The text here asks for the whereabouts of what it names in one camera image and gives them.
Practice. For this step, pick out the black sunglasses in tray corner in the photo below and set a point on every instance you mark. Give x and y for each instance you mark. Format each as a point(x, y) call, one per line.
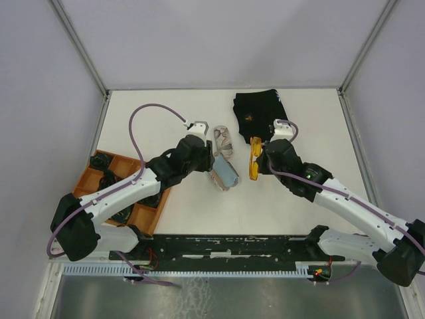
point(100, 161)

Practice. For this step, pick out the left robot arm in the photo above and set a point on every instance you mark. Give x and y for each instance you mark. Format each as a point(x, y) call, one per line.
point(79, 223)

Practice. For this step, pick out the left corner aluminium post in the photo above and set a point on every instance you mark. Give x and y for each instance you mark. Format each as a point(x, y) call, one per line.
point(65, 20)

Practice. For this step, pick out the black folded cloth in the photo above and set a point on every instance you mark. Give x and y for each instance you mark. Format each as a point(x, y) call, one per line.
point(255, 113)

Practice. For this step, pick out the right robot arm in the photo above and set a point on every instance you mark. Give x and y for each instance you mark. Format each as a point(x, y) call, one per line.
point(320, 187)

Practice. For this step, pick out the orange sunglasses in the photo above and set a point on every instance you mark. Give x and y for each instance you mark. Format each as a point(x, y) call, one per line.
point(255, 152)

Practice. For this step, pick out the flag print glasses case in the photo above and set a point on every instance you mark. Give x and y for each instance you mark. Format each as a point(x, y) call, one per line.
point(216, 181)

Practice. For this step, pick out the map print glasses case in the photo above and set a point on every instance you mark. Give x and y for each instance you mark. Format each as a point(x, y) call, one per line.
point(223, 141)

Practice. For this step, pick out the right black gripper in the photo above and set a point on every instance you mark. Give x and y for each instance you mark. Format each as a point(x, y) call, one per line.
point(262, 167)

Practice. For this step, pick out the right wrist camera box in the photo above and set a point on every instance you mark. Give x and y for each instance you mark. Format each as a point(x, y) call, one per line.
point(284, 130)

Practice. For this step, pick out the right corner aluminium post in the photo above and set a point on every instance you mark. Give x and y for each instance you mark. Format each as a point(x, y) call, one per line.
point(368, 44)

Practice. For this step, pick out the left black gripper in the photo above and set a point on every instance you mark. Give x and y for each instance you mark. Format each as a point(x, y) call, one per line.
point(208, 156)

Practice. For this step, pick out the corner aluminium post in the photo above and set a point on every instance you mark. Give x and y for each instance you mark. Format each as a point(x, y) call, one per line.
point(65, 20)
point(368, 44)

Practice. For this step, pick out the light blue cable duct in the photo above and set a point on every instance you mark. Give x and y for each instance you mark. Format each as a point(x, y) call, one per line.
point(120, 269)

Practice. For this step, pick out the black sunglasses in tray middle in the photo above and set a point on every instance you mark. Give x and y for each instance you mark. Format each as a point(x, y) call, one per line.
point(109, 178)

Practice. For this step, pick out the aluminium frame rail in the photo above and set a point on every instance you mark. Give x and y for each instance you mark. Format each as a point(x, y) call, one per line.
point(56, 257)

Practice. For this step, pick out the orange compartment tray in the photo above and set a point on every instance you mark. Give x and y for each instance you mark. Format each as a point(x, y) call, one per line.
point(144, 214)

